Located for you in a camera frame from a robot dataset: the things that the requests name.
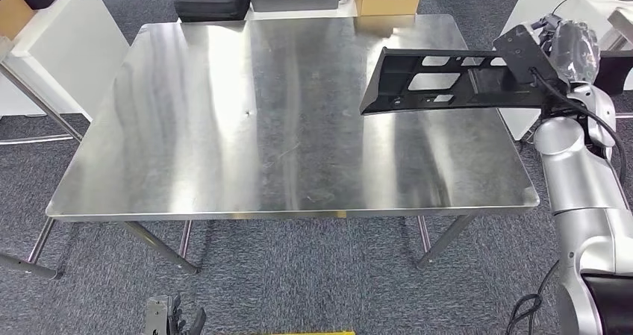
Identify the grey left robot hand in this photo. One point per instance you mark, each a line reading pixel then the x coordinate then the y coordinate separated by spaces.
pixel 185 328

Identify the dark grey bag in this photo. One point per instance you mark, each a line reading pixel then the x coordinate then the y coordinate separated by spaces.
pixel 615 73

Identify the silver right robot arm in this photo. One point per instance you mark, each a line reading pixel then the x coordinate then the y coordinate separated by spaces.
pixel 578 184

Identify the black zip case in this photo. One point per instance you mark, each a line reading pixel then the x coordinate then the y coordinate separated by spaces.
pixel 212 1

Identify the steel workbench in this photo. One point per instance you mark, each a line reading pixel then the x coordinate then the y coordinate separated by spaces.
pixel 247 125

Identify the black plastic car part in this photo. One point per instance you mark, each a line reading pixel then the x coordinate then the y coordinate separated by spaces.
pixel 390 78

